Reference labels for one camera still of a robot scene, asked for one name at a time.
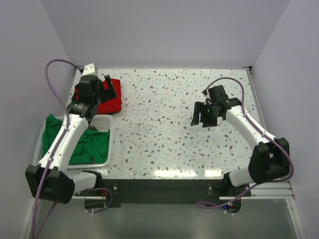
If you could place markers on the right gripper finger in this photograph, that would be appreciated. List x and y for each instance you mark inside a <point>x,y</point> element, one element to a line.
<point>209,123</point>
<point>198,113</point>

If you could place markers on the red t shirt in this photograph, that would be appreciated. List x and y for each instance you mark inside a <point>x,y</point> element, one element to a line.
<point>110,107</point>

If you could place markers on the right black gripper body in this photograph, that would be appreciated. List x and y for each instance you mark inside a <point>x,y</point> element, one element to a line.
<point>209,113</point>

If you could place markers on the aluminium front rail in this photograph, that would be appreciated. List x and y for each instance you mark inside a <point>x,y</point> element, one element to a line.
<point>279,190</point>

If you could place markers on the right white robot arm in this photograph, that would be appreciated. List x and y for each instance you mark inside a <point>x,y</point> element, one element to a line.
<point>270,159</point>

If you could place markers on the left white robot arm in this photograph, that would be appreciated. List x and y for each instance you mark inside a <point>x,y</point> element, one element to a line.
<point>49,180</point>

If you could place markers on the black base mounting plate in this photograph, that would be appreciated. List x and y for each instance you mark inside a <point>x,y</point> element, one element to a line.
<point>168,191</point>

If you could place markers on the white plastic laundry basket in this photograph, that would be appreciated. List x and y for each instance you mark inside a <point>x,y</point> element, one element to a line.
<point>102,123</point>

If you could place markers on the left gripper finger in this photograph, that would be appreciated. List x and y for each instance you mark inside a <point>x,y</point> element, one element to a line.
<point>106,95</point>
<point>109,84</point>

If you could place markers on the green t shirt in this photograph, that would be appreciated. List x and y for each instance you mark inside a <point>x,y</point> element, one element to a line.
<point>91,148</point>

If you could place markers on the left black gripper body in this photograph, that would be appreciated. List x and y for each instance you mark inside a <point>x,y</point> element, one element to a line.
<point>98,95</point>

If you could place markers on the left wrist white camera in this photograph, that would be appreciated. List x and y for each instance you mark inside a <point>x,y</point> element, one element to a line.
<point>89,69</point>

